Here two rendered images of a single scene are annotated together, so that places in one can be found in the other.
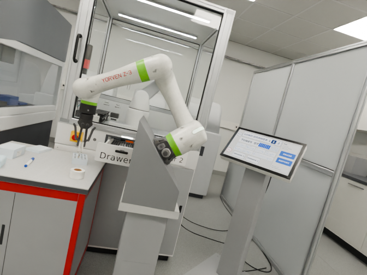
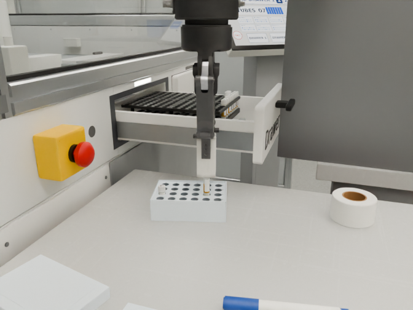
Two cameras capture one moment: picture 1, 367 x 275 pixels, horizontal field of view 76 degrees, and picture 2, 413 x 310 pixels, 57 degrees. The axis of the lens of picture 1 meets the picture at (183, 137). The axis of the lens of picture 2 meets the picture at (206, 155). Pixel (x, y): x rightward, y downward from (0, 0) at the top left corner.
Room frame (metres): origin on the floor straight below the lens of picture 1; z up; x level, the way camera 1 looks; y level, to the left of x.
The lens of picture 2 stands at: (1.11, 1.10, 1.07)
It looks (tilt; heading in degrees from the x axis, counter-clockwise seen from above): 19 degrees down; 299
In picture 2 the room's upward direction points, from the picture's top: straight up
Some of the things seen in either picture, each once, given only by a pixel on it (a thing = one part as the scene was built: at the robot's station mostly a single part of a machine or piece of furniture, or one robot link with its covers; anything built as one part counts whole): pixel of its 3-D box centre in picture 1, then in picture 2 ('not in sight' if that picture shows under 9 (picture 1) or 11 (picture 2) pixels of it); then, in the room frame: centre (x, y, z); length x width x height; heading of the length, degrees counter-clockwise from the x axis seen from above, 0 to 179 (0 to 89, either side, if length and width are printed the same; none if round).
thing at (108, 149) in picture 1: (120, 155); (271, 118); (1.38, 0.33, 0.87); 0.29 x 0.02 x 0.11; 101
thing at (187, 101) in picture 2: (123, 149); (184, 114); (1.58, 0.37, 0.87); 0.22 x 0.18 x 0.06; 11
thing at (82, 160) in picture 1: (79, 159); (190, 200); (1.43, 0.59, 0.78); 0.12 x 0.08 x 0.04; 26
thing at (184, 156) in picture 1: (167, 155); (193, 87); (1.73, 0.08, 0.87); 0.29 x 0.02 x 0.11; 101
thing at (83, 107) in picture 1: (88, 108); (203, 2); (1.40, 0.59, 1.10); 0.12 x 0.09 x 0.06; 26
